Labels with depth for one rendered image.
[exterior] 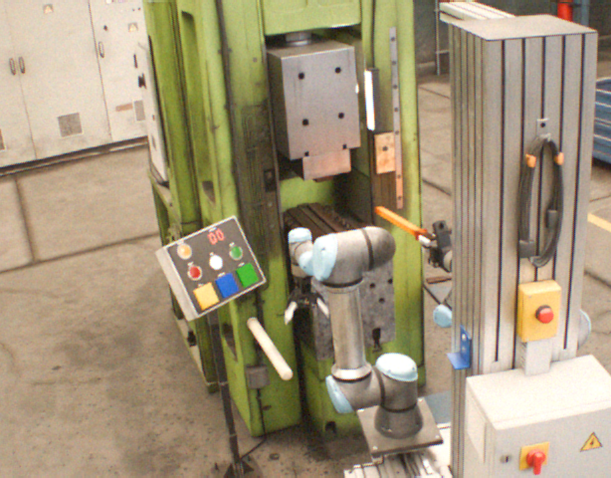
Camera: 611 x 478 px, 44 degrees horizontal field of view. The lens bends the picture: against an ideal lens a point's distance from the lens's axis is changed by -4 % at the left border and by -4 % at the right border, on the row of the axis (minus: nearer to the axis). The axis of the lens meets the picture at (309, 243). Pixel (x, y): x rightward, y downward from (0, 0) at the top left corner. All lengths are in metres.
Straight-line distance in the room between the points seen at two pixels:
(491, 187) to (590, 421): 0.58
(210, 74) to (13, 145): 5.33
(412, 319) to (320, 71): 1.36
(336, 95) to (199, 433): 1.76
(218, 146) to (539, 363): 1.64
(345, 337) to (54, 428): 2.24
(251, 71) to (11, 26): 5.12
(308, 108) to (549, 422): 1.65
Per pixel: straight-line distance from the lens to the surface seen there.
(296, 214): 3.46
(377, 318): 3.37
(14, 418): 4.25
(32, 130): 8.11
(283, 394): 3.63
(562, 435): 1.84
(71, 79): 8.06
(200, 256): 2.85
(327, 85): 2.98
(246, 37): 2.99
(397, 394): 2.28
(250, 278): 2.93
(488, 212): 1.71
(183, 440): 3.79
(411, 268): 3.60
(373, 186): 3.34
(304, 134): 2.99
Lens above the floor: 2.32
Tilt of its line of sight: 25 degrees down
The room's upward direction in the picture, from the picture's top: 5 degrees counter-clockwise
